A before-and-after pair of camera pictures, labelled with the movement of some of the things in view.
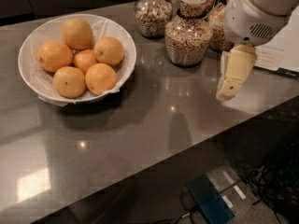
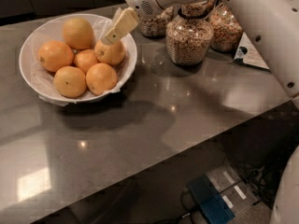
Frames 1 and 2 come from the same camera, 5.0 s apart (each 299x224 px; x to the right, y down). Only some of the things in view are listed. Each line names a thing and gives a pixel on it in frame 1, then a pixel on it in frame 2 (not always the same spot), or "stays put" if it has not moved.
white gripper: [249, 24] to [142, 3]
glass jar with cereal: [219, 42] stays put
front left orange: [68, 82] stays put
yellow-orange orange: [78, 34] stays put
